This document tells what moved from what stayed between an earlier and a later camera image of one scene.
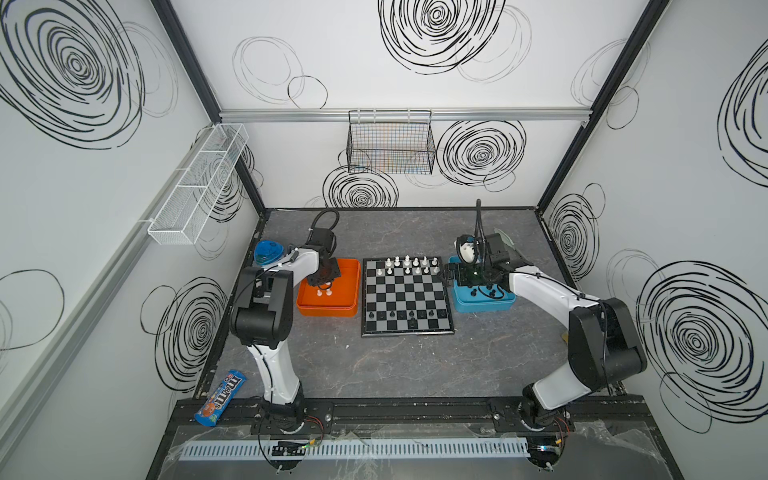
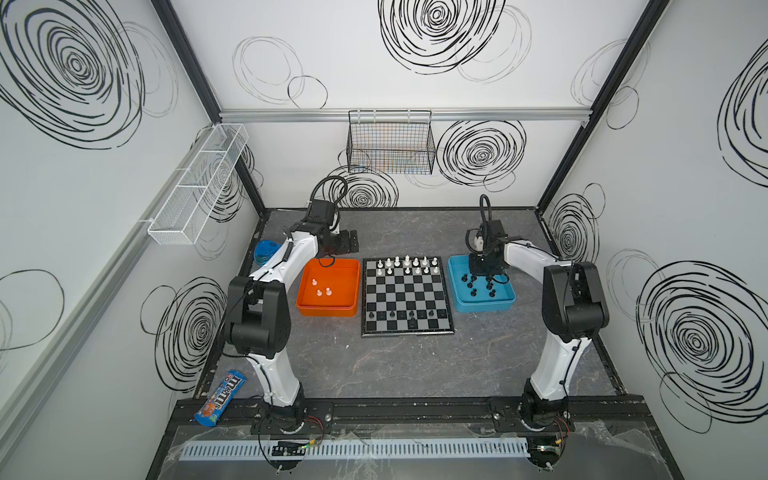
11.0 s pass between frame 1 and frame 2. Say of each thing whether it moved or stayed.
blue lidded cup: stayed
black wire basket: stayed
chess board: stayed
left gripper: moved
